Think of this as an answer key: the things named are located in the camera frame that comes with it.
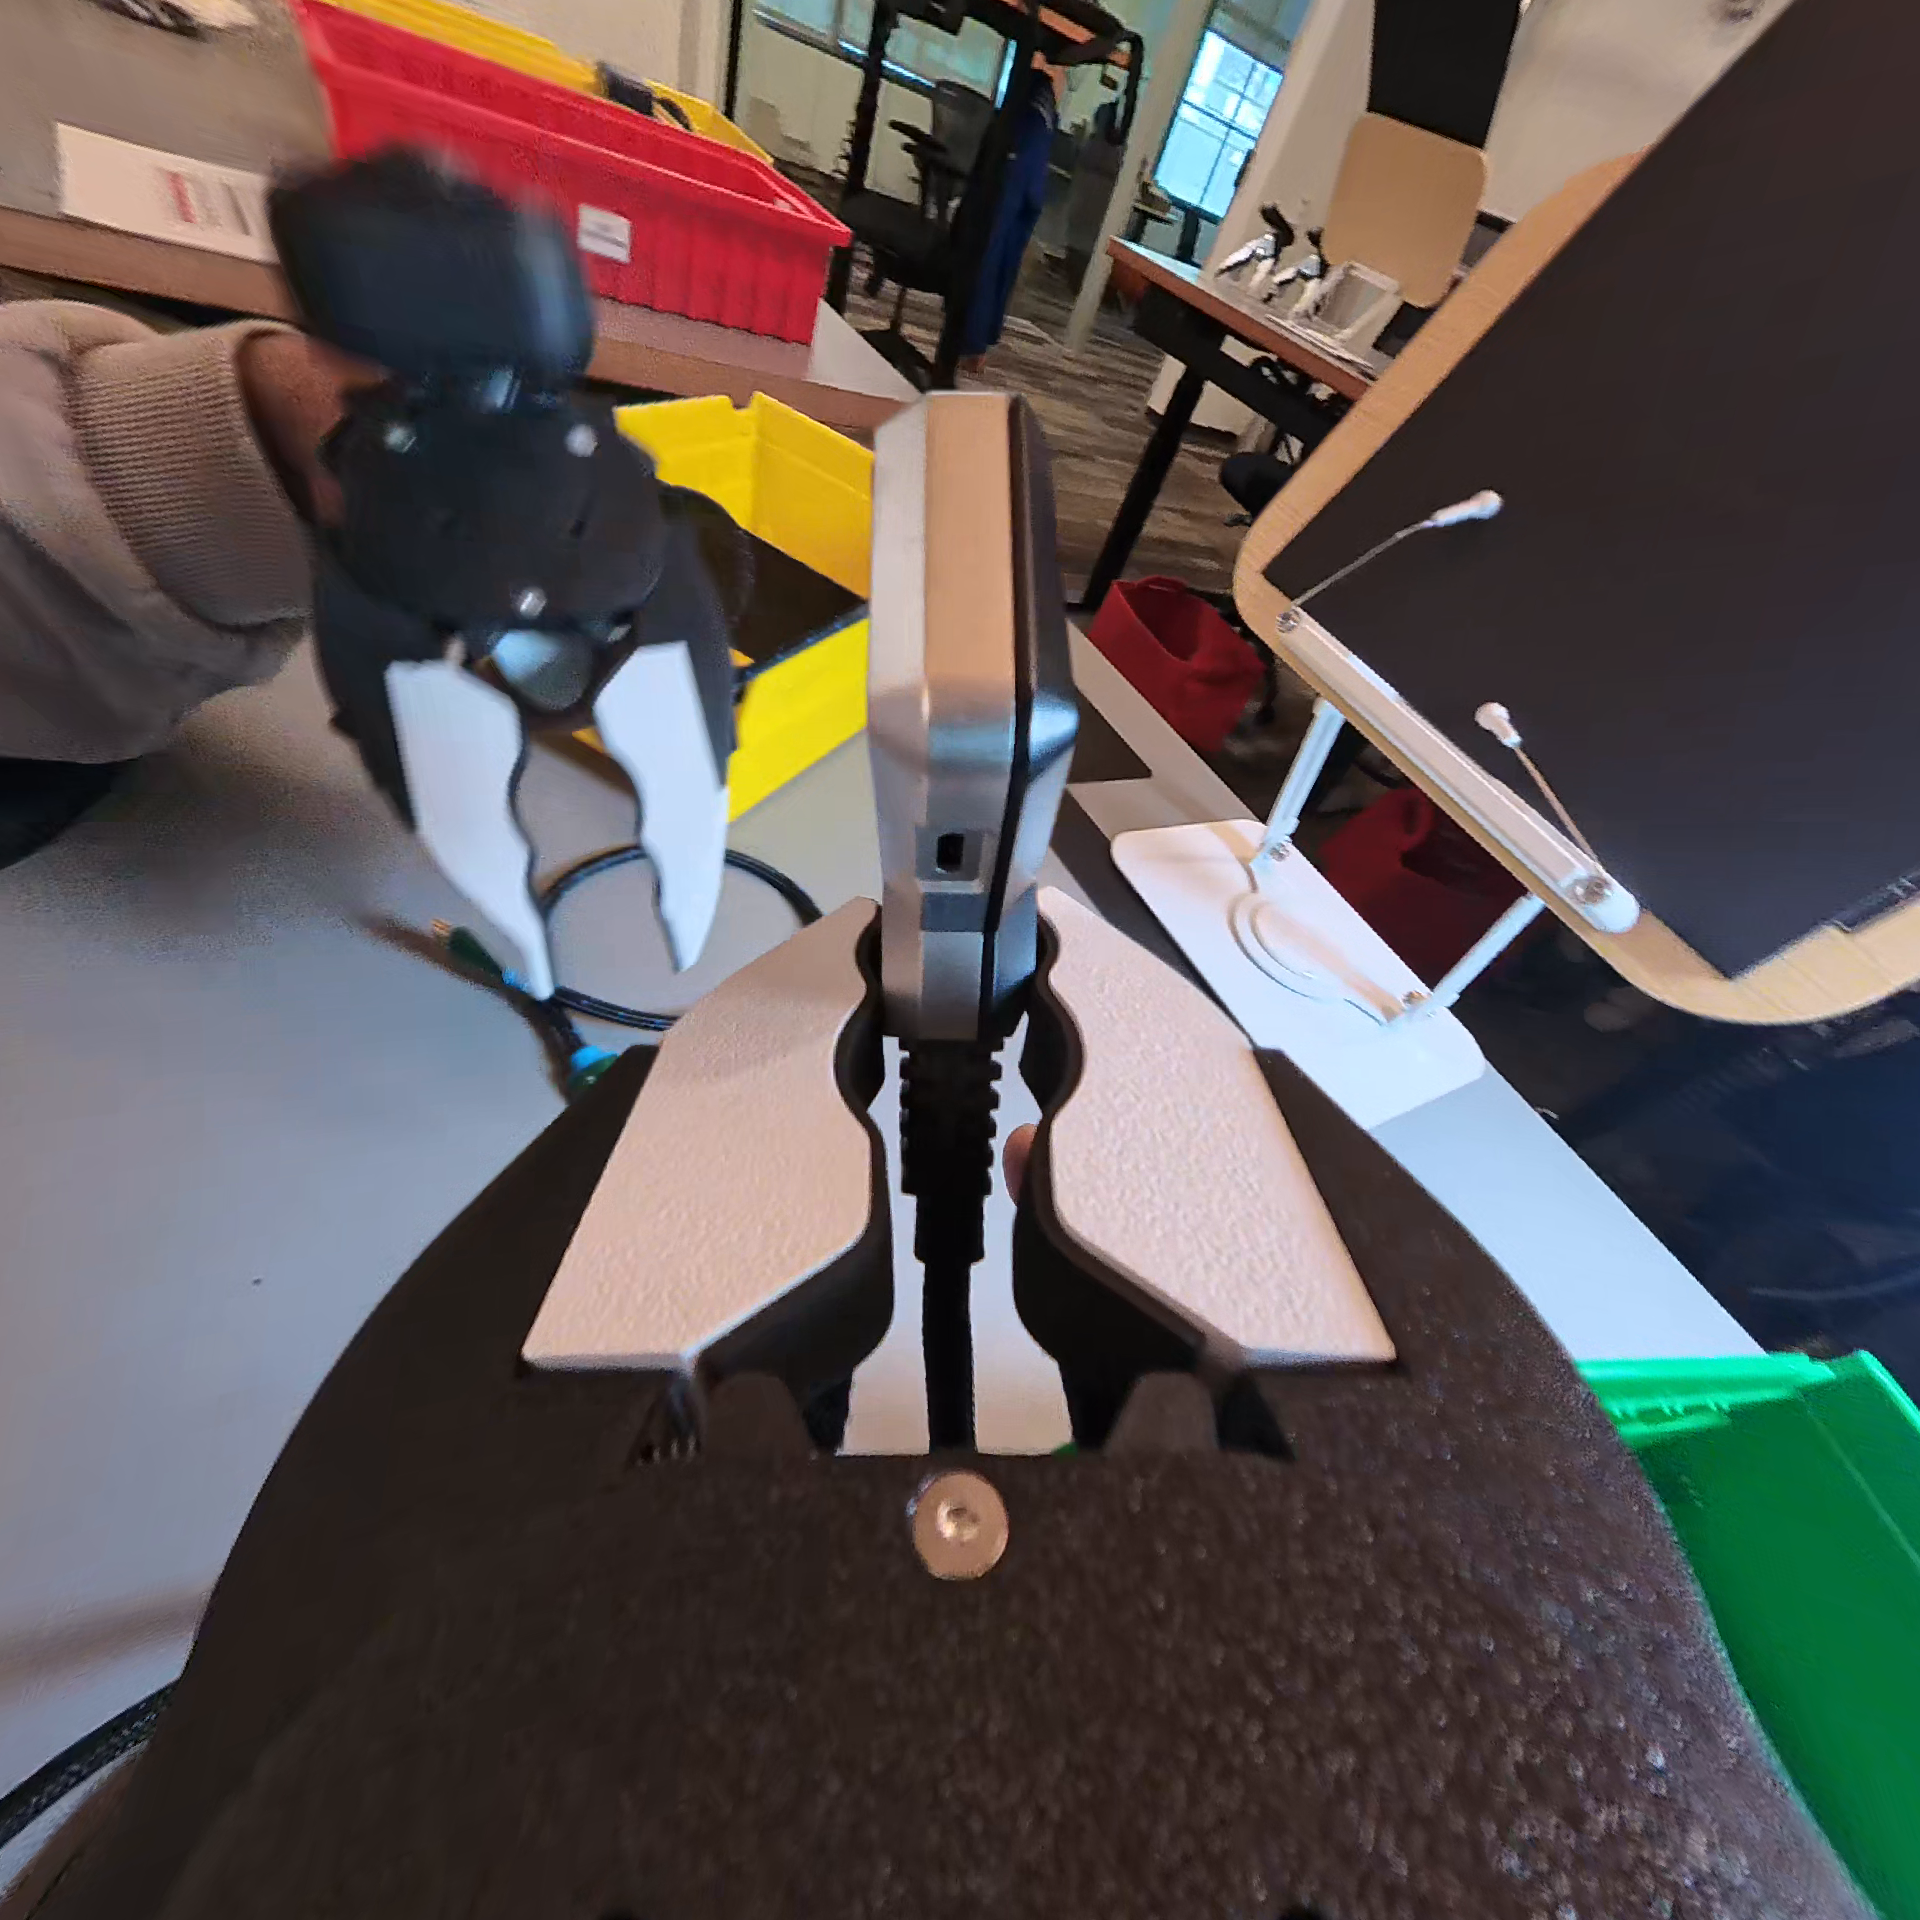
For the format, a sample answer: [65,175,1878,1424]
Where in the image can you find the red bag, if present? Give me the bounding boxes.
[1088,575,1269,751]

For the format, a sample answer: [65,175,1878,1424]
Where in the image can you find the black office chair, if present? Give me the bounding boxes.
[863,66,1057,392]

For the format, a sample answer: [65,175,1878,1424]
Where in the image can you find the person's left forearm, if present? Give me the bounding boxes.
[0,301,339,768]

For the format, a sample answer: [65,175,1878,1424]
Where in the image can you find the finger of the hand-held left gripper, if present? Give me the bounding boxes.
[591,639,740,975]
[384,655,560,999]

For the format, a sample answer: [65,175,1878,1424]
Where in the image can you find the person's left hand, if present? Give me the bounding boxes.
[247,323,360,600]

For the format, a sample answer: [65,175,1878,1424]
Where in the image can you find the white printed paper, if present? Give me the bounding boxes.
[55,120,287,265]

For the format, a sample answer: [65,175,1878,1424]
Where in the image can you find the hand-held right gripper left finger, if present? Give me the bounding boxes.
[526,899,903,1382]

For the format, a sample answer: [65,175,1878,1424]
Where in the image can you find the yellow plastic bin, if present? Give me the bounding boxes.
[611,391,887,826]

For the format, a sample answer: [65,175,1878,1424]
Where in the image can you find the shallow yellow parts bin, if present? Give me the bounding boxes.
[406,0,777,158]

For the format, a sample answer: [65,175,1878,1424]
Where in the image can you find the cluttered wooden desk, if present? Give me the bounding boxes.
[1073,235,1387,616]

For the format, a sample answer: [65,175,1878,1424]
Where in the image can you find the green plastic bin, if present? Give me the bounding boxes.
[1582,1351,1920,1920]

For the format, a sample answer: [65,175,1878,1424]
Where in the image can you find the red plastic bin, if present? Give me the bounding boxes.
[294,0,849,338]

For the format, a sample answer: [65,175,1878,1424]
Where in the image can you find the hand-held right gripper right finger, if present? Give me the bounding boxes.
[1013,888,1396,1382]

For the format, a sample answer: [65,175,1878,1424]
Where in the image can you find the red battery bin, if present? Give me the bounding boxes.
[1321,785,1539,975]

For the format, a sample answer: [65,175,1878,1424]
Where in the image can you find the grey hdmi hub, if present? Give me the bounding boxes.
[871,391,1081,1037]

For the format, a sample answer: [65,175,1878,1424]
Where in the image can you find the black braided hub cable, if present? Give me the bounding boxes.
[0,1030,1013,1846]

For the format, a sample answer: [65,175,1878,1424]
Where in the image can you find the black panel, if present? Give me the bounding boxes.
[1367,0,1526,153]

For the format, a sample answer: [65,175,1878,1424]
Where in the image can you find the braided hdmi cable green plugs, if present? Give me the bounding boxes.
[436,847,828,1087]

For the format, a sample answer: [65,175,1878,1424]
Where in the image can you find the tan cardboard sheet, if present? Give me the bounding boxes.
[1328,113,1493,301]

